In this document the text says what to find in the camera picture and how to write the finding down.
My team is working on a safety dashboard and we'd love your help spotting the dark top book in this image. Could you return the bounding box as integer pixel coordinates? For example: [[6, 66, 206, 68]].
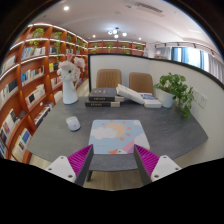
[[89, 88, 124, 102]]

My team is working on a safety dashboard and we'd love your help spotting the dark bottom book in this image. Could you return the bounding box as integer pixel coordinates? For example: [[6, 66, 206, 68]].
[[85, 101, 120, 107]]

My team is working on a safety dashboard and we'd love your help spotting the leaning white book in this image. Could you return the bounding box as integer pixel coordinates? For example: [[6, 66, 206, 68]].
[[116, 84, 144, 105]]

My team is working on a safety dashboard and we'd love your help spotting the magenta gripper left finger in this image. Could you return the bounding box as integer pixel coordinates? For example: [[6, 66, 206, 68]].
[[46, 145, 93, 186]]

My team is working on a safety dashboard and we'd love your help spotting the green potted plant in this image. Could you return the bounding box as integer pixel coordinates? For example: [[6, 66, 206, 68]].
[[154, 73, 194, 118]]

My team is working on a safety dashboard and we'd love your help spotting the tan chair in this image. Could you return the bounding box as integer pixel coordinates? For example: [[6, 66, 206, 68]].
[[96, 69, 122, 88], [129, 72, 154, 93]]

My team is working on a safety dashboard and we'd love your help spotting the right tan chair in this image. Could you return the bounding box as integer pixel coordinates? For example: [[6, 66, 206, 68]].
[[129, 72, 154, 93]]

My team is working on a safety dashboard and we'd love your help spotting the flat white blue book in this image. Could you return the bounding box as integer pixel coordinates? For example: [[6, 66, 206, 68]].
[[140, 93, 162, 108]]

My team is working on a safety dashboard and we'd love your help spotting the pastel cloud mouse pad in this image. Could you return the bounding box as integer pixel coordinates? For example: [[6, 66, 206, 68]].
[[89, 120, 150, 155]]

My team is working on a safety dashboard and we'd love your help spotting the back wall orange shelf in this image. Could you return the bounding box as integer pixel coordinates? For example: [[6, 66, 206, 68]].
[[88, 40, 146, 56]]

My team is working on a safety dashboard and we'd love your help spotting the white vase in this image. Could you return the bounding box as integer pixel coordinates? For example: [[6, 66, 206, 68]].
[[63, 80, 78, 105]]

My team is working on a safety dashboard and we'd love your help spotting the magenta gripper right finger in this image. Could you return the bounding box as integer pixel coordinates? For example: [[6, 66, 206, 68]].
[[134, 145, 180, 185]]

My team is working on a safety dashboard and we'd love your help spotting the left tan chair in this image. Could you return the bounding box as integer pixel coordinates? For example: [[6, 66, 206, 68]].
[[96, 69, 122, 88]]

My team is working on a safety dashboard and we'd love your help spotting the dark book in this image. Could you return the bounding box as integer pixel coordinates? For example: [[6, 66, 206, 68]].
[[89, 88, 124, 102], [85, 101, 120, 107]]

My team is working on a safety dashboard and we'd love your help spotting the orange wooden bookshelf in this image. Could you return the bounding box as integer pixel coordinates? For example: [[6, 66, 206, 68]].
[[0, 23, 88, 163]]

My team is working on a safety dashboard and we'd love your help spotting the ceiling spotlight cluster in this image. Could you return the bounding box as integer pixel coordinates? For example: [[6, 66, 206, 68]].
[[108, 27, 127, 39]]

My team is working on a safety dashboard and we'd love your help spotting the white pink flower bouquet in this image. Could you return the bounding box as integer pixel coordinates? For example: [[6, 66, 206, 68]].
[[57, 53, 86, 82]]

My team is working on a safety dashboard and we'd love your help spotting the white wall socket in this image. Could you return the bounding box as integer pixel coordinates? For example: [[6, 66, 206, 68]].
[[198, 94, 207, 108]]

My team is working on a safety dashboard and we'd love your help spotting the white computer mouse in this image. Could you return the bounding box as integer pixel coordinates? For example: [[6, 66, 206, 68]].
[[66, 116, 81, 131]]

